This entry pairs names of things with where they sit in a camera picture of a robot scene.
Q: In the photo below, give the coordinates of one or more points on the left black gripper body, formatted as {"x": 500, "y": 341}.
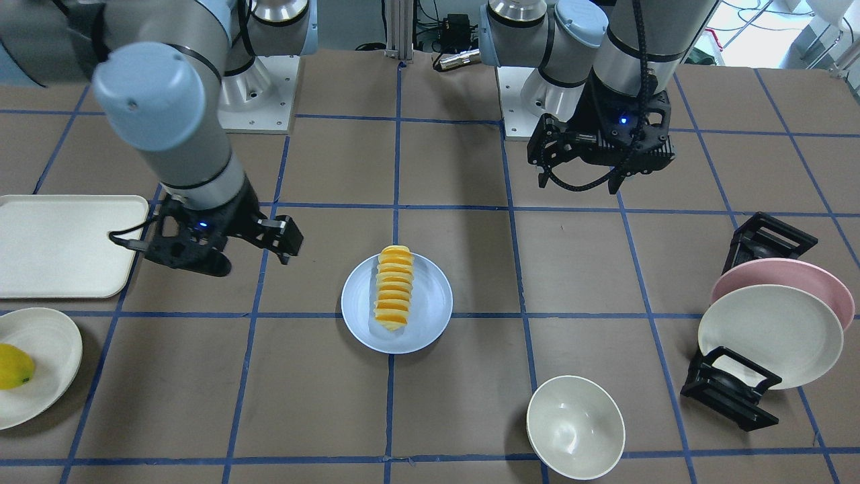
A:
{"x": 586, "y": 111}

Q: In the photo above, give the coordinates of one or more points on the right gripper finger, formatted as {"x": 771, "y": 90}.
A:
{"x": 279, "y": 235}

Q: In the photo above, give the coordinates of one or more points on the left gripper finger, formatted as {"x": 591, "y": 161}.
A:
{"x": 619, "y": 174}
{"x": 549, "y": 147}

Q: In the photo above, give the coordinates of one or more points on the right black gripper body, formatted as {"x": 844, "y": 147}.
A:
{"x": 244, "y": 210}

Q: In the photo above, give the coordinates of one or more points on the yellow ridged bread loaf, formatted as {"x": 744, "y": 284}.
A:
{"x": 394, "y": 287}

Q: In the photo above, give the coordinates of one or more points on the blue plate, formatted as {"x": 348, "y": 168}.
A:
{"x": 432, "y": 302}

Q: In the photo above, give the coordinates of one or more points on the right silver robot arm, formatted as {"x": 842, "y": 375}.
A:
{"x": 157, "y": 69}

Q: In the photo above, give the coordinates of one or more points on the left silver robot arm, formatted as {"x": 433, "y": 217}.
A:
{"x": 599, "y": 71}

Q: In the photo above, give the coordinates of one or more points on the cream plate under lemon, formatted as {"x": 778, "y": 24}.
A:
{"x": 53, "y": 341}

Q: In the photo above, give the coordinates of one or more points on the pink plate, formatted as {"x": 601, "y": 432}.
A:
{"x": 791, "y": 273}

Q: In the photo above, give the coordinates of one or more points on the cream plate in rack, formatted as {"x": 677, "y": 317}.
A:
{"x": 785, "y": 330}

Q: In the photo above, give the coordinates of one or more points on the white rectangular tray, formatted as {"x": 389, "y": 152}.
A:
{"x": 57, "y": 246}

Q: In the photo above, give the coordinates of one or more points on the yellow lemon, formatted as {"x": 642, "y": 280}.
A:
{"x": 17, "y": 367}

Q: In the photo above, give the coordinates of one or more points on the black dish rack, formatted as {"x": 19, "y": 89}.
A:
{"x": 761, "y": 236}

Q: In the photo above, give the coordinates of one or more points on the cream bowl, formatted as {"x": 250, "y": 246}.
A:
{"x": 575, "y": 428}

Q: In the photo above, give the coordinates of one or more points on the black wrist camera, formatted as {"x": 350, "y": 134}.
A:
{"x": 188, "y": 245}

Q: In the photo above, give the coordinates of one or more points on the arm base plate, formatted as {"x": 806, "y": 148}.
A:
{"x": 259, "y": 98}
{"x": 525, "y": 96}

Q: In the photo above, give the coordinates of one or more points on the aluminium frame post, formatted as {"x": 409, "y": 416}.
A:
{"x": 399, "y": 29}

